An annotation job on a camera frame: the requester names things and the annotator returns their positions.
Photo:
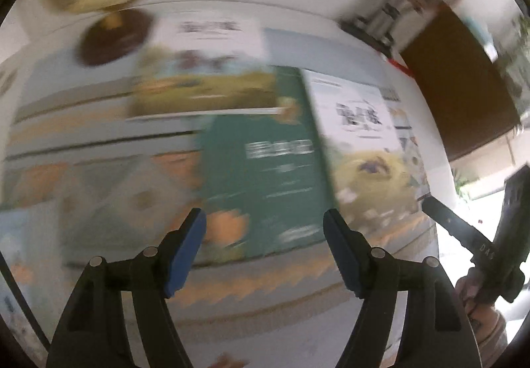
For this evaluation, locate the person's right forearm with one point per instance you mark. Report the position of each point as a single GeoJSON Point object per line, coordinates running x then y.
{"type": "Point", "coordinates": [488, 330]}

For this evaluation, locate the white rabbit picture book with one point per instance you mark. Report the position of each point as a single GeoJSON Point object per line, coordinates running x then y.
{"type": "Point", "coordinates": [198, 94]}

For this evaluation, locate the patterned pale blue table mat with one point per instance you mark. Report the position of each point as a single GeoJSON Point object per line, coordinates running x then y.
{"type": "Point", "coordinates": [103, 169]}

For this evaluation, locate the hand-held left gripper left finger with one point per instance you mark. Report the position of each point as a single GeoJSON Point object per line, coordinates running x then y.
{"type": "Point", "coordinates": [186, 252]}

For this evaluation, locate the teal tissue box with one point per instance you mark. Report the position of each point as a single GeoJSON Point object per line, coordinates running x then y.
{"type": "Point", "coordinates": [480, 32]}

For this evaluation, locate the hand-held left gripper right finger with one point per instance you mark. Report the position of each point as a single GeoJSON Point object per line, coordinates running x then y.
{"type": "Point", "coordinates": [343, 252]}

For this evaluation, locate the green potted plant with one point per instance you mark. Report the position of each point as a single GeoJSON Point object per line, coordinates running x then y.
{"type": "Point", "coordinates": [466, 185]}
{"type": "Point", "coordinates": [522, 57]}

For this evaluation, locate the red tassel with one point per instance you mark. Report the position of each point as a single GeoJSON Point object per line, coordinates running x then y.
{"type": "Point", "coordinates": [399, 63]}

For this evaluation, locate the person's right hand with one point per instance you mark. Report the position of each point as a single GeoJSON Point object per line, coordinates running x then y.
{"type": "Point", "coordinates": [468, 291]}

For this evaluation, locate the dark green flower book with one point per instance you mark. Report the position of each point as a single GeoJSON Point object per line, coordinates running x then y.
{"type": "Point", "coordinates": [265, 169]}

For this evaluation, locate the pale illustrated paperback book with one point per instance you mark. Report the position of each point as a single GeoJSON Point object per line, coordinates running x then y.
{"type": "Point", "coordinates": [364, 169]}

